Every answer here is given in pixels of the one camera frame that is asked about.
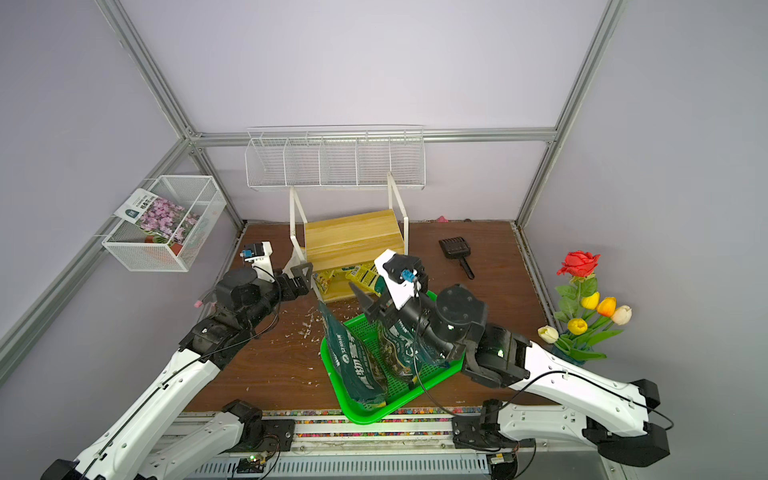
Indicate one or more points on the yellow flowered fertilizer bag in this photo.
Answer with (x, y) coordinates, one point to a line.
(324, 280)

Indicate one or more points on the artificial flower bouquet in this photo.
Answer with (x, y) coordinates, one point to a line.
(588, 317)

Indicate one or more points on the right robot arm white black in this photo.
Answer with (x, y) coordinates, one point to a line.
(613, 416)

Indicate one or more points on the black slotted plastic scoop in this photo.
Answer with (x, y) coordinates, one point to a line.
(457, 248)

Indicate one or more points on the pink flower seed packet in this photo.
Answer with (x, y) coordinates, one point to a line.
(160, 219)

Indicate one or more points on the dark green soil bag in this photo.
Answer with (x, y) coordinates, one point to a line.
(403, 355)
(362, 378)

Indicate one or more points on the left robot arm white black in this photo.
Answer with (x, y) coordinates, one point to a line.
(244, 297)

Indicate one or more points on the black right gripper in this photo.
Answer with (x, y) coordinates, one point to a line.
(375, 310)

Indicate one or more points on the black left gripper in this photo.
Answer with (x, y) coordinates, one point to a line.
(289, 292)

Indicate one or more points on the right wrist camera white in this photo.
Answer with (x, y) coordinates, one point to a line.
(396, 270)

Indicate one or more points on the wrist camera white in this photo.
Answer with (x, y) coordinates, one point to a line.
(257, 256)
(396, 270)

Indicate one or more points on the metal base rail frame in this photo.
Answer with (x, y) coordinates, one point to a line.
(420, 443)

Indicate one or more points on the white wire wall basket long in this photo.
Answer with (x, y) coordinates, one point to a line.
(335, 156)

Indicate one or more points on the green plastic mesh tray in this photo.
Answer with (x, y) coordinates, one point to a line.
(399, 393)

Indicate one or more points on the white frame wooden shelf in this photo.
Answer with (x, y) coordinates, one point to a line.
(348, 241)

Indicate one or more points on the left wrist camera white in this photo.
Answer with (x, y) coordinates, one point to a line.
(257, 256)

